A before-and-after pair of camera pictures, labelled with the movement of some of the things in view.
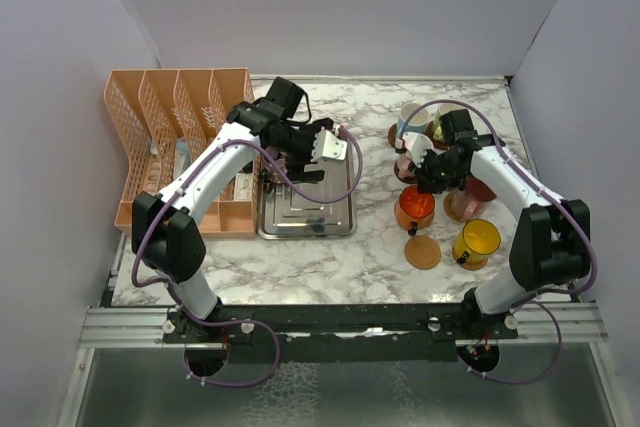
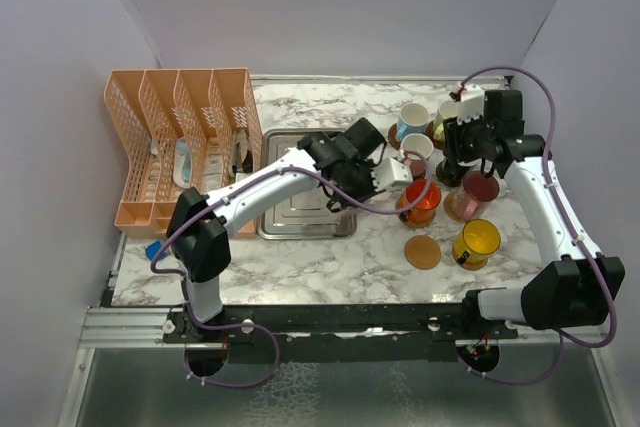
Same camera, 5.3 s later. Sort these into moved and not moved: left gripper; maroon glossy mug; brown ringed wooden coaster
Moved: left gripper
Not moved: maroon glossy mug; brown ringed wooden coaster
